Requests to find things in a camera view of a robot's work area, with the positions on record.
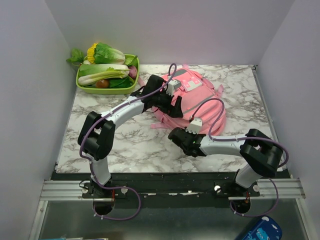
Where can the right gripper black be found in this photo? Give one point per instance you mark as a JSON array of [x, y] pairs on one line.
[[188, 132]]

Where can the purple toy vegetable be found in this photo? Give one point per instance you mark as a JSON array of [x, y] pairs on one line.
[[133, 71]]

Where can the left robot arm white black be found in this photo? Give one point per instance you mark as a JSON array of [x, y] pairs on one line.
[[97, 135]]

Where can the green plastic tray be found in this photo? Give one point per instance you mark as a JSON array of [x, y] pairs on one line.
[[117, 86]]

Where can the upper toy cabbage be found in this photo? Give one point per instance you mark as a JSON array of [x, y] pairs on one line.
[[105, 54]]

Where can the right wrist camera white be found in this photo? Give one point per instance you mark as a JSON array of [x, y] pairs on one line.
[[194, 126]]

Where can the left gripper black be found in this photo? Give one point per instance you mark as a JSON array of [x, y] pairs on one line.
[[175, 112]]

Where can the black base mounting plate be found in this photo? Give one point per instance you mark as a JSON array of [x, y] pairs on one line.
[[167, 190]]

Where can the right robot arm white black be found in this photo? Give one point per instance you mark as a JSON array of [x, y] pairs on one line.
[[263, 155]]

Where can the pink student backpack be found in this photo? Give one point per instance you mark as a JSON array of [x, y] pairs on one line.
[[197, 93]]

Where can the brown toy mushroom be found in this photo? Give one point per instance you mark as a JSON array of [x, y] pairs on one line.
[[102, 84]]

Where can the yellow artificial flower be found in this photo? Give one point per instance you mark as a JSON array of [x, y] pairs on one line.
[[91, 52]]

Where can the blue pencil case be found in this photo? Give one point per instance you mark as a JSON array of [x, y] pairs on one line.
[[263, 228]]

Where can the aluminium rail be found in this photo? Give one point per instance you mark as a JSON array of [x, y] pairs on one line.
[[283, 188]]

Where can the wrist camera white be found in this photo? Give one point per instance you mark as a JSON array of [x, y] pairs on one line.
[[194, 126], [172, 86]]

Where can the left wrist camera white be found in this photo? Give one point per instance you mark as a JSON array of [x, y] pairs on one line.
[[172, 86]]

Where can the green artificial leaf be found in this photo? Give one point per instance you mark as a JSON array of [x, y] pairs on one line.
[[76, 56]]

